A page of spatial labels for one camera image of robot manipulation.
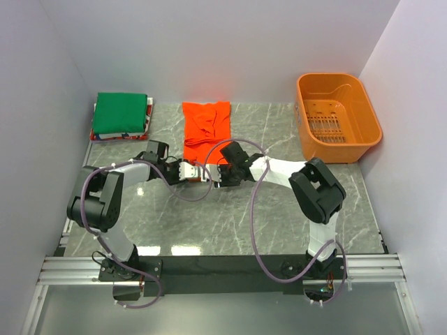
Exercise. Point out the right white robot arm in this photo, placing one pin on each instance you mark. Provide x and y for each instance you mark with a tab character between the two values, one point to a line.
319	194

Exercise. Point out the aluminium rail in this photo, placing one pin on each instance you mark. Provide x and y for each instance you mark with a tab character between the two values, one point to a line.
370	268

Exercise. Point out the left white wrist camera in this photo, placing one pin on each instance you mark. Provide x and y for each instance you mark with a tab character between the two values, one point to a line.
190	172

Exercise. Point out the black base beam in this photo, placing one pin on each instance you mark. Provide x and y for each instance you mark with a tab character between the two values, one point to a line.
195	274

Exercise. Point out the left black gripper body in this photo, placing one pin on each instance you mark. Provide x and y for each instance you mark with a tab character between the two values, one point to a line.
170	172

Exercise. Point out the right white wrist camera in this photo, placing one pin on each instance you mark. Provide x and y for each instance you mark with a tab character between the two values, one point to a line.
213	173

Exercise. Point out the folded green t shirt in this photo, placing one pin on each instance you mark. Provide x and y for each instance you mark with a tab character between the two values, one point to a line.
119	113

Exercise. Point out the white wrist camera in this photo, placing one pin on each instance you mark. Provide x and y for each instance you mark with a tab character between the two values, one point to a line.
190	172
213	173

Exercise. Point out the orange t shirt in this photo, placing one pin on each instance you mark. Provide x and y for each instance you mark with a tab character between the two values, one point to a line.
205	126

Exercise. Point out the orange plastic basket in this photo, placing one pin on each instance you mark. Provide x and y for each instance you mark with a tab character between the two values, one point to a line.
336	121

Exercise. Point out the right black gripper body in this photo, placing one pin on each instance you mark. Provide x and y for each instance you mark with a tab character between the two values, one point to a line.
228	176

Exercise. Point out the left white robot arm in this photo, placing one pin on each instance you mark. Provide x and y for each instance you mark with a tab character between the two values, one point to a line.
96	199

